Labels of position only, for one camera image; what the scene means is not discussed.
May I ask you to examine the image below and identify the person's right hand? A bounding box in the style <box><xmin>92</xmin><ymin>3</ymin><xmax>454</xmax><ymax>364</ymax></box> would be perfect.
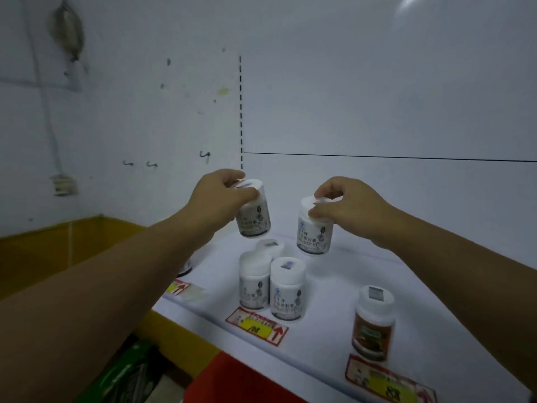
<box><xmin>308</xmin><ymin>176</ymin><xmax>399</xmax><ymax>250</ymax></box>

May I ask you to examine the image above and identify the person's left hand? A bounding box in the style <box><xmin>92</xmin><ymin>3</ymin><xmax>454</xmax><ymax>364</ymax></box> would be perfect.
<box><xmin>184</xmin><ymin>168</ymin><xmax>260</xmax><ymax>244</ymax></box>

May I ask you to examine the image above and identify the person's right forearm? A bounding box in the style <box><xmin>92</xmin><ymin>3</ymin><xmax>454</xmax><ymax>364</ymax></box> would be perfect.
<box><xmin>379</xmin><ymin>207</ymin><xmax>537</xmax><ymax>391</ymax></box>

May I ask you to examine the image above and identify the person's left forearm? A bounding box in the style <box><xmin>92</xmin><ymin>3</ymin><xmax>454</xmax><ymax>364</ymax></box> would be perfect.
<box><xmin>0</xmin><ymin>205</ymin><xmax>202</xmax><ymax>403</ymax></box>

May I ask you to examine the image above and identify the slotted white shelf upright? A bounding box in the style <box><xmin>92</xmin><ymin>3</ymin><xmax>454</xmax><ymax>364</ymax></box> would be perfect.
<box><xmin>238</xmin><ymin>54</ymin><xmax>245</xmax><ymax>172</ymax></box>

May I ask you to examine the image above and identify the red yellow price tag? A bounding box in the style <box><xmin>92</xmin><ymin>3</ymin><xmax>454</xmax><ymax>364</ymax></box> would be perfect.
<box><xmin>345</xmin><ymin>353</ymin><xmax>438</xmax><ymax>403</ymax></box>
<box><xmin>225</xmin><ymin>306</ymin><xmax>289</xmax><ymax>347</ymax></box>
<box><xmin>164</xmin><ymin>279</ymin><xmax>192</xmax><ymax>297</ymax></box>

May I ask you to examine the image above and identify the white back panel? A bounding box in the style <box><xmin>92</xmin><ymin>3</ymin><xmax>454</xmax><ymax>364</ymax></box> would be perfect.
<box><xmin>242</xmin><ymin>0</ymin><xmax>537</xmax><ymax>269</ymax></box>

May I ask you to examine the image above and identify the red sheet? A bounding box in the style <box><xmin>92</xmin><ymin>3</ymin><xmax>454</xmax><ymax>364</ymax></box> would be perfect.
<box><xmin>183</xmin><ymin>351</ymin><xmax>309</xmax><ymax>403</ymax></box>

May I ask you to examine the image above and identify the green package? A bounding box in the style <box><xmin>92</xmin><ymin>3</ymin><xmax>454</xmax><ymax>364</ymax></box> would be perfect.
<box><xmin>74</xmin><ymin>339</ymin><xmax>157</xmax><ymax>403</ymax></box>

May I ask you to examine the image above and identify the white wall socket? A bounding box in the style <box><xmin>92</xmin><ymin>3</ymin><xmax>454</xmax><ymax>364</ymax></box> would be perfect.
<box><xmin>50</xmin><ymin>175</ymin><xmax>79</xmax><ymax>197</ymax></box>

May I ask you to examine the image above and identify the grey hanging wall object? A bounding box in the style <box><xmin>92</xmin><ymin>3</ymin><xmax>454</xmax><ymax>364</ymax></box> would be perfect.
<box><xmin>52</xmin><ymin>0</ymin><xmax>86</xmax><ymax>63</ymax></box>

